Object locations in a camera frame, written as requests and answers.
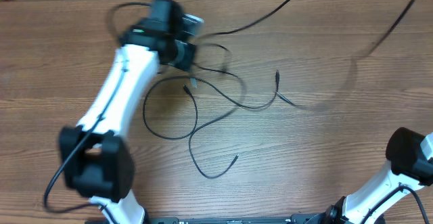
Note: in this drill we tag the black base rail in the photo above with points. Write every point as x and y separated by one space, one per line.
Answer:
294 219

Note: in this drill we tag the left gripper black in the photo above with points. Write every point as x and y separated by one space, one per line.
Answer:
184 63

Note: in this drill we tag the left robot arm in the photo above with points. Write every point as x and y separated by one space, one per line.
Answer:
96 161

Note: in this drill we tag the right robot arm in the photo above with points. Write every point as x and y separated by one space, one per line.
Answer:
408 168

